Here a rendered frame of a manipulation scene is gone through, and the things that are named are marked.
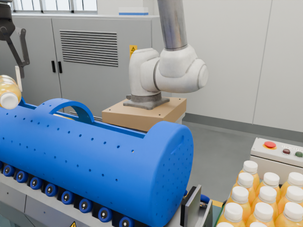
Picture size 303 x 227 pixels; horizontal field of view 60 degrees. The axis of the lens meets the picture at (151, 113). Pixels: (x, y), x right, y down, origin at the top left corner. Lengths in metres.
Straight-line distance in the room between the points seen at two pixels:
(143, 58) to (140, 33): 1.07
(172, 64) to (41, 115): 0.56
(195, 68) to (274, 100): 2.40
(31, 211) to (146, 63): 0.76
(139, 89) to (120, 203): 0.69
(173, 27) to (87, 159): 0.64
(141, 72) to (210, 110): 2.44
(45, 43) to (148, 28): 1.19
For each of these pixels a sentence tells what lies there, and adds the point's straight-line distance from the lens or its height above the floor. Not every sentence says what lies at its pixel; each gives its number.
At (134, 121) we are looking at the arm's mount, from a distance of 1.20.
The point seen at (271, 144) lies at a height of 1.11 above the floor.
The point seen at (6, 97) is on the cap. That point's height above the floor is 1.32.
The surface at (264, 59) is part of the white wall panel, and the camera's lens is 3.34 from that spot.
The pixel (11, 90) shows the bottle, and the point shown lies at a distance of 0.77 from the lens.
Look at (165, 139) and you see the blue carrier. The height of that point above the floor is 1.23.
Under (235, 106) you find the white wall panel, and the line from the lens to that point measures 3.52.
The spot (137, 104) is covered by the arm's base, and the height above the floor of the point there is 1.08.
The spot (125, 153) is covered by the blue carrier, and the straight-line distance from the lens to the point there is 0.65.
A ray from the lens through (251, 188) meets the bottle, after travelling 0.79.
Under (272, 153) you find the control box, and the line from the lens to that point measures 0.91.
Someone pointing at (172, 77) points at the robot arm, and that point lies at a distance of 1.14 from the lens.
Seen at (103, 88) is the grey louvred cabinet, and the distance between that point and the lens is 2.62.
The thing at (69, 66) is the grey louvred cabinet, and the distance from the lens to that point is 2.82.
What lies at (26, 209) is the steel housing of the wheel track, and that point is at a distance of 1.09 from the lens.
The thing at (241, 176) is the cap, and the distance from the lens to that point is 0.78.
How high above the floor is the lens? 1.52
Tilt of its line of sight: 22 degrees down
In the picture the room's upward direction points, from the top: straight up
